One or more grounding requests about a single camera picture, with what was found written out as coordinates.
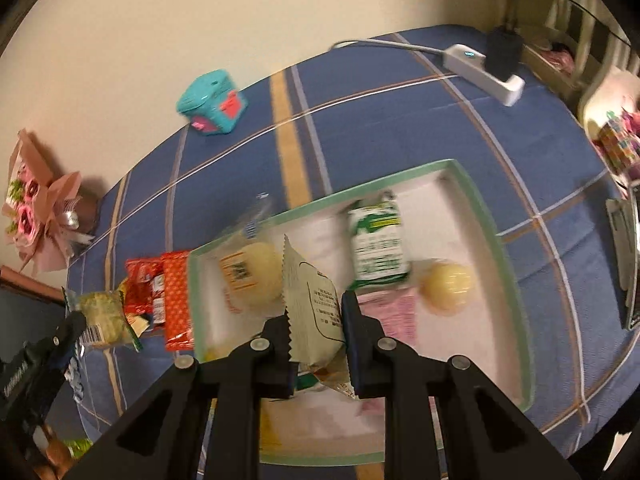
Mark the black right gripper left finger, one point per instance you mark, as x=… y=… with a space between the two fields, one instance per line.
x=198 y=420

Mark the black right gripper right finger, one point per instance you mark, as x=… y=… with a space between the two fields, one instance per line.
x=442 y=419

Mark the red crinkled snack packet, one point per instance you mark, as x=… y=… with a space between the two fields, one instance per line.
x=145 y=290

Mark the white beige snack packet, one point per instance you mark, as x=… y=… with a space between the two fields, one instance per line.
x=312 y=307

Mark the green white snack packet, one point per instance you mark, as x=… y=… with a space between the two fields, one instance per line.
x=377 y=246

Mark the green clear nut packet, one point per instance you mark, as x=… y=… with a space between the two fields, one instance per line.
x=106 y=322

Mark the orange red wafer packet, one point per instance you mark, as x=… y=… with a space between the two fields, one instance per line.
x=178 y=326

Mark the round yellow pastry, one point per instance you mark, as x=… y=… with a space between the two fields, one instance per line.
x=446 y=287

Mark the pink snack packet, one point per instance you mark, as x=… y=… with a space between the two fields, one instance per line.
x=395 y=309

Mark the pink flower bouquet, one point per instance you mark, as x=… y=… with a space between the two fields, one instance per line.
x=51 y=216

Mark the white tray green rim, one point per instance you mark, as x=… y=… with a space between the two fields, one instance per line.
x=444 y=218

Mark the clear wrapped round pastry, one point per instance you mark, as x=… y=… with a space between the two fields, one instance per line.
x=250 y=262

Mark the blue plaid tablecloth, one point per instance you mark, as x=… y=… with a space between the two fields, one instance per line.
x=361 y=113

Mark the teal pink toy house box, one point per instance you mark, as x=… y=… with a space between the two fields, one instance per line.
x=212 y=104

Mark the white power strip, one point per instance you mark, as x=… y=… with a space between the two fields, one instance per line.
x=469 y=64

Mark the black power adapter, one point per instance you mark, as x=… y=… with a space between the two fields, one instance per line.
x=503 y=52

